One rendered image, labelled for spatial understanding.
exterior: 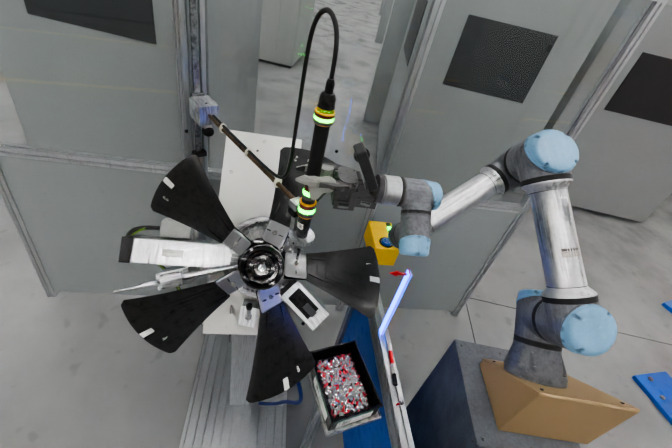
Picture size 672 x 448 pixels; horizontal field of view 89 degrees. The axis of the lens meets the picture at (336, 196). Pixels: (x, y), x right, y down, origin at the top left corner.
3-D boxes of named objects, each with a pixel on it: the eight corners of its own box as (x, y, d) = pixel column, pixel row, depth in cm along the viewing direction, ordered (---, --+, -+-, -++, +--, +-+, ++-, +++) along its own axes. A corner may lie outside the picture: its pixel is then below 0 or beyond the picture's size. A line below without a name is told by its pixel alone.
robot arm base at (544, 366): (544, 372, 101) (547, 337, 103) (581, 392, 86) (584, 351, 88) (493, 362, 102) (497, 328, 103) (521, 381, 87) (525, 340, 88)
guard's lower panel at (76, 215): (49, 286, 199) (-11, 150, 147) (457, 307, 247) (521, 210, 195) (46, 290, 197) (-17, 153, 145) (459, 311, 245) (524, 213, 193)
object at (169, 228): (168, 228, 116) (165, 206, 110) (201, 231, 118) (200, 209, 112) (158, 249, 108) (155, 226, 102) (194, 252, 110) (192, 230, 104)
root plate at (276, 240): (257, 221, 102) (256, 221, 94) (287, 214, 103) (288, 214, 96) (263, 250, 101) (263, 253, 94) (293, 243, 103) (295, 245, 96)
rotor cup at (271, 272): (233, 243, 102) (228, 247, 89) (281, 232, 105) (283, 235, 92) (243, 291, 102) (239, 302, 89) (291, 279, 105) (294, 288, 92)
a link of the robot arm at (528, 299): (544, 337, 102) (548, 291, 104) (578, 350, 88) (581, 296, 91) (504, 330, 101) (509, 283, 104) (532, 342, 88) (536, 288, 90)
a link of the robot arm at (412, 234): (421, 256, 92) (423, 216, 94) (434, 257, 81) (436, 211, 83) (392, 254, 92) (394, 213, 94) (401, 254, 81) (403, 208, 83)
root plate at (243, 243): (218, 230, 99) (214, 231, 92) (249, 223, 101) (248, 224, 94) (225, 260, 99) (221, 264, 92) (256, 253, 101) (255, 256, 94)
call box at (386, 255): (362, 238, 147) (368, 219, 141) (384, 240, 149) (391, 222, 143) (368, 266, 135) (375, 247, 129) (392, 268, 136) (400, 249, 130)
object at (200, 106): (188, 115, 125) (186, 93, 120) (207, 113, 129) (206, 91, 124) (199, 128, 119) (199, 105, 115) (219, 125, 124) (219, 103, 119)
